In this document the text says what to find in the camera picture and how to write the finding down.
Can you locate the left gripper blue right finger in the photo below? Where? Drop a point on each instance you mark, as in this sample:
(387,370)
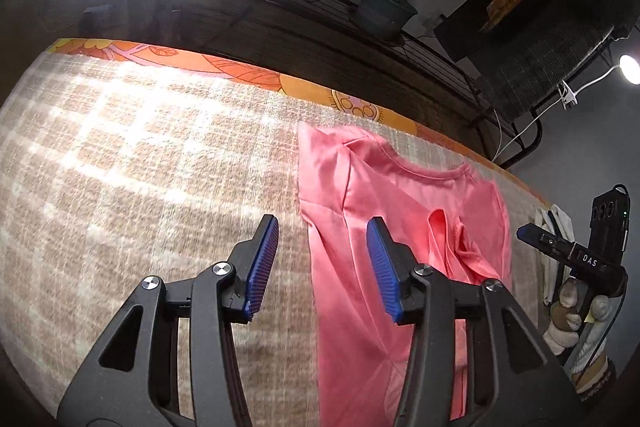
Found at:
(393,264)

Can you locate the right gloved hand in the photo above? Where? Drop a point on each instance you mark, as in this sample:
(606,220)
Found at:
(562,335)

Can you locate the orange floral bedsheet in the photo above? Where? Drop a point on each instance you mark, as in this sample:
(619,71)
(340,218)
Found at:
(146,54)

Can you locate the white clip lamp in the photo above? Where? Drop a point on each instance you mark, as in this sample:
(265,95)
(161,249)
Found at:
(627,66)

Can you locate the beige plaid blanket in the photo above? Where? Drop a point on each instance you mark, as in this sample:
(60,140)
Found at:
(112,171)

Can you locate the pink t-shirt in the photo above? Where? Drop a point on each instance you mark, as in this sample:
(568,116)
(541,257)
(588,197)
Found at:
(372,217)

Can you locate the grey plaid hanging garment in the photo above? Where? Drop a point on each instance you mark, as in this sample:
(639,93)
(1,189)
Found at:
(517,74)

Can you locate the potted plant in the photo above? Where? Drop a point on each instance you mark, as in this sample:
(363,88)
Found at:
(384,19)

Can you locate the black camera box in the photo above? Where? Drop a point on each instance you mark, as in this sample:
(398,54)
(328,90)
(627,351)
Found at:
(609,223)

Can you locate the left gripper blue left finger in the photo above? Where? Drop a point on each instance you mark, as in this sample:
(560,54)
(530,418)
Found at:
(252,262)

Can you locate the black metal clothes rack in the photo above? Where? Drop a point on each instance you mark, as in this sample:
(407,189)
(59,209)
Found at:
(432,84)

